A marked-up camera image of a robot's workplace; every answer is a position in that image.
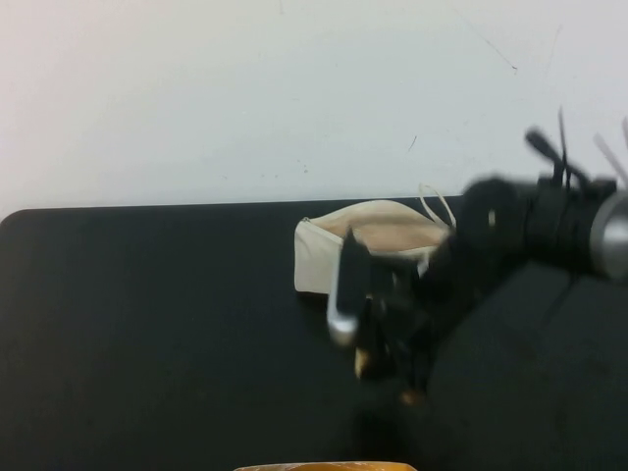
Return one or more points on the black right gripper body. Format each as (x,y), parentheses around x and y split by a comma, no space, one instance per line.
(432,299)

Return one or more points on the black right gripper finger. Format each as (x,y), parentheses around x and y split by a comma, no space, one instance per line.
(413,368)
(373,343)

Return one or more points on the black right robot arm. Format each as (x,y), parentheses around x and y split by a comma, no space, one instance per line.
(554,225)

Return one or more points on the cream fabric pencil case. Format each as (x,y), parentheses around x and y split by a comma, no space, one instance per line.
(314,265)

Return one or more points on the yellow orange rounded object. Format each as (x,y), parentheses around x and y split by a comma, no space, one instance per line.
(319,466)

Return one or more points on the black zip tie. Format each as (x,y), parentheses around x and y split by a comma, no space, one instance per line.
(561,137)

